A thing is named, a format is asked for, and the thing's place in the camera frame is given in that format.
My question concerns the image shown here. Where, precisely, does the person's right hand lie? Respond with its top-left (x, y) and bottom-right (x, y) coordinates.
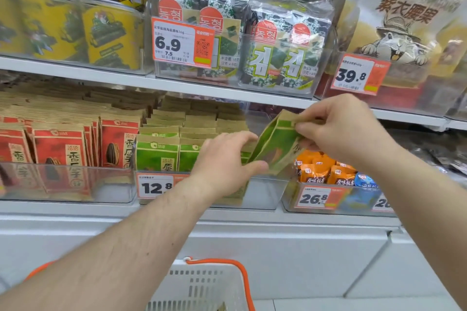
top-left (294, 94), bottom-right (394, 168)

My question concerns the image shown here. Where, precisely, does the person's left hand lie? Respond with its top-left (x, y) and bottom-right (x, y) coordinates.
top-left (190, 131), bottom-right (269, 202)

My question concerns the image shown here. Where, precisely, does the green seed snack packet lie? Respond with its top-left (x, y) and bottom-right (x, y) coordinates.
top-left (248, 109), bottom-right (311, 176)

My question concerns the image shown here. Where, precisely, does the person's left forearm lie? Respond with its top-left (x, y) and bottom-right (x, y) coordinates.
top-left (0, 176), bottom-right (216, 311)

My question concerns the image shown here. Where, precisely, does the person's right forearm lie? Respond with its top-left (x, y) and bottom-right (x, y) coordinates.
top-left (364, 139), bottom-right (467, 309)

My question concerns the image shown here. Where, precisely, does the clear plastic shelf bin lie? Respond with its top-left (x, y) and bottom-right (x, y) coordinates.
top-left (0, 0), bottom-right (154, 76)
top-left (134, 170), bottom-right (289, 211)
top-left (0, 161), bottom-right (137, 204)
top-left (282, 179), bottom-right (399, 217)
top-left (314, 48), bottom-right (467, 119)
top-left (149, 12), bottom-right (333, 99)

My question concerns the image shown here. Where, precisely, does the orange chestnut packet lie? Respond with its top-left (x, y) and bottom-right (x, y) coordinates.
top-left (296, 149), bottom-right (337, 170)
top-left (327, 165), bottom-right (357, 186)
top-left (298, 163), bottom-right (331, 184)

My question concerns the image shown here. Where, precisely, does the orange and white price tag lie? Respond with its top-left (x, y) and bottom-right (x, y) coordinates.
top-left (371, 192), bottom-right (397, 213)
top-left (294, 186), bottom-right (348, 210)
top-left (151, 16), bottom-right (216, 69)
top-left (135, 172), bottom-right (191, 200)
top-left (330, 52), bottom-right (392, 96)

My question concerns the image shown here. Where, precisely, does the blue snack packet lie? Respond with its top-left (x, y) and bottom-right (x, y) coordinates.
top-left (353, 173), bottom-right (379, 190)

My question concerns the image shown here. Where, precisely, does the green seaweed multipack bag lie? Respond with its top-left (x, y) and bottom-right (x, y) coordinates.
top-left (150, 0), bottom-right (253, 81)
top-left (238, 0), bottom-right (335, 90)

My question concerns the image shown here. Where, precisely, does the row of green seed packets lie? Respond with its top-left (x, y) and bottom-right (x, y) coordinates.
top-left (134, 95), bottom-right (258, 173)

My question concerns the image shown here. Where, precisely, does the white base cabinet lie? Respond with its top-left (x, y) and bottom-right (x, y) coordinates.
top-left (0, 212), bottom-right (467, 301)

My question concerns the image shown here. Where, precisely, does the pile of dark snack packets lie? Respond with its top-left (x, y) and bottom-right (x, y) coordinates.
top-left (390, 128), bottom-right (467, 185)

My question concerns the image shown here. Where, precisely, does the white plastic shopping basket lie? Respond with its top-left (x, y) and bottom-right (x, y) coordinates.
top-left (145, 259), bottom-right (253, 311)

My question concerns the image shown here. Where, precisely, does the white metal shelf board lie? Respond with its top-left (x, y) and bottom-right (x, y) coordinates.
top-left (0, 199), bottom-right (403, 228)
top-left (0, 55), bottom-right (467, 132)

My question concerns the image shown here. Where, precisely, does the row of red seed packets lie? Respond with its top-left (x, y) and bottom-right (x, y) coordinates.
top-left (0, 80), bottom-right (161, 201)

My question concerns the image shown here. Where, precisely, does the stack of yellow seaweed packets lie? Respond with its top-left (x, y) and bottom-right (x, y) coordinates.
top-left (0, 0), bottom-right (150, 71)

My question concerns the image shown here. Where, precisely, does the orange basket handle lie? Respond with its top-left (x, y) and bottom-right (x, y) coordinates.
top-left (23, 260), bottom-right (56, 282)
top-left (183, 256), bottom-right (257, 311)

